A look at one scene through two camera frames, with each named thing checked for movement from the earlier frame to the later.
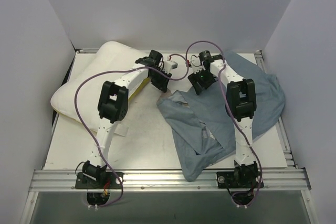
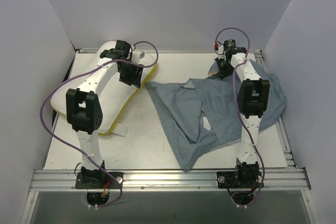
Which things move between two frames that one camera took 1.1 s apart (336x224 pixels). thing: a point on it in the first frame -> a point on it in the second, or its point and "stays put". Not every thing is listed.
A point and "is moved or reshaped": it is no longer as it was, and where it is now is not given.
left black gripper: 160,82 -> 130,74
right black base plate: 228,180 stays put
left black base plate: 106,180 stays put
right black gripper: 200,83 -> 221,64
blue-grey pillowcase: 203,133 is moved or reshaped
